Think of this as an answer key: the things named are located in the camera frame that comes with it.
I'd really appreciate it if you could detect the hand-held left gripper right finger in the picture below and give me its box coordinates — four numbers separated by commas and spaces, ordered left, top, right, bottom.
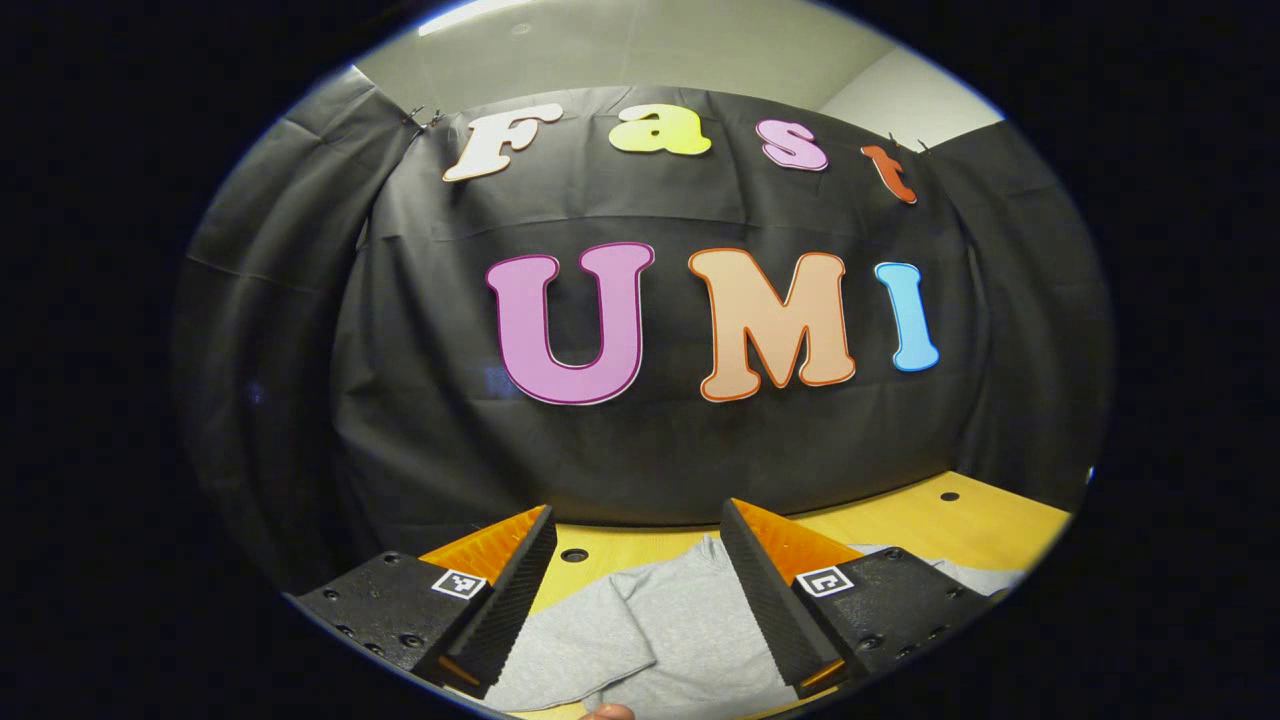
718, 498, 991, 701

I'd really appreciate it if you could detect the black backdrop cloth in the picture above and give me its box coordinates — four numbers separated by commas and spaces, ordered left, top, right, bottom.
170, 65, 1116, 601

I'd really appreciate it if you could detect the grey zip-neck sweatshirt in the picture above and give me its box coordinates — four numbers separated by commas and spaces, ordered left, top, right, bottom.
480, 535, 1028, 715

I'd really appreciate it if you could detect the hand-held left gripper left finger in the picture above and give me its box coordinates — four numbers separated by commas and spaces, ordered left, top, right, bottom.
285, 505, 558, 699

